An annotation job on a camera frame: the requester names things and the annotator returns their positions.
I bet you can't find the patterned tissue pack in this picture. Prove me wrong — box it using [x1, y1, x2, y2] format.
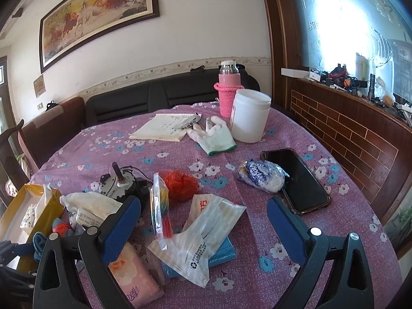
[20, 203, 37, 229]

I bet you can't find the pink cup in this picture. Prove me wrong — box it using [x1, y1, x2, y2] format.
[214, 61, 244, 118]

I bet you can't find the framed horse painting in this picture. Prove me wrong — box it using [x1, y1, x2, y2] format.
[39, 0, 160, 74]

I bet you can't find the blue white patterned packet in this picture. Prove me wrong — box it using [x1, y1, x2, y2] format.
[238, 159, 290, 194]

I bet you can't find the long white box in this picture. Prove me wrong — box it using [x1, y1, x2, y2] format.
[281, 67, 311, 78]

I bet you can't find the brown armchair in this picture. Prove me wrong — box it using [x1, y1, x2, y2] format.
[18, 96, 86, 171]

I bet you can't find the blue tissue pack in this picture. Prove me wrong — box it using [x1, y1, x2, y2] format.
[161, 236, 239, 279]

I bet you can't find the grey electric motor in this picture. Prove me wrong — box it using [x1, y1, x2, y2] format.
[99, 162, 152, 207]

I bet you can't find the white cloth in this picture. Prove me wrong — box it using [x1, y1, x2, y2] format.
[59, 191, 123, 230]

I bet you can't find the yellow cardboard box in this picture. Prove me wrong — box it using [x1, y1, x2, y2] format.
[0, 183, 65, 272]

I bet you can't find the small wall plaque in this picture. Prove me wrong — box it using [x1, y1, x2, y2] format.
[33, 74, 46, 98]

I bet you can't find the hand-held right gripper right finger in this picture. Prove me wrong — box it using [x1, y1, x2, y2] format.
[267, 196, 375, 309]

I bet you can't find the blue sock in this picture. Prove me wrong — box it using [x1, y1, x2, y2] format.
[32, 232, 50, 261]

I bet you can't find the wooden partition counter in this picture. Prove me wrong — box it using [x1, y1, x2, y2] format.
[257, 0, 412, 261]

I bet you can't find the black sofa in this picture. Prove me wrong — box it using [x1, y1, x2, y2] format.
[84, 66, 261, 129]

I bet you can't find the purple floral tablecloth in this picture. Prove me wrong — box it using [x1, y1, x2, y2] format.
[30, 101, 398, 309]

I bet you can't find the orange mesh scrubber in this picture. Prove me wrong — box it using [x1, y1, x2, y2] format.
[164, 170, 200, 201]

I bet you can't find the white knit glove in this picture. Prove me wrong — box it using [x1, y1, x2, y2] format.
[184, 117, 237, 157]

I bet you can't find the pink tissue pack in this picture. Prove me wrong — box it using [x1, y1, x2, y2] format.
[108, 241, 165, 309]

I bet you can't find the clutter of small tools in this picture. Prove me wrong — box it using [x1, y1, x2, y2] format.
[309, 53, 412, 119]

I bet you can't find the frosted glass window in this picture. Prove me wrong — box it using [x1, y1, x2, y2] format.
[283, 0, 412, 104]

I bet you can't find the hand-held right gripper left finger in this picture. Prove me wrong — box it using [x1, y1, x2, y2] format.
[32, 195, 142, 309]

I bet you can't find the black smartphone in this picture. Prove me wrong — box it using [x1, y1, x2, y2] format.
[260, 148, 331, 216]

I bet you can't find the red blue soft toy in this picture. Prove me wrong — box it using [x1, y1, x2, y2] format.
[53, 218, 74, 237]

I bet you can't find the dark wooden chair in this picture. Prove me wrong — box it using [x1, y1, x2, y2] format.
[0, 119, 31, 207]

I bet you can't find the white red-print plastic pack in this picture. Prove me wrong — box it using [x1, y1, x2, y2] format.
[147, 194, 247, 288]

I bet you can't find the white notebook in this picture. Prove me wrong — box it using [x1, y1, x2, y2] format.
[129, 113, 203, 143]

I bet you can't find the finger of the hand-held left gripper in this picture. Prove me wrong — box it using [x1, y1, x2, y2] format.
[0, 265, 37, 309]
[0, 241, 36, 260]

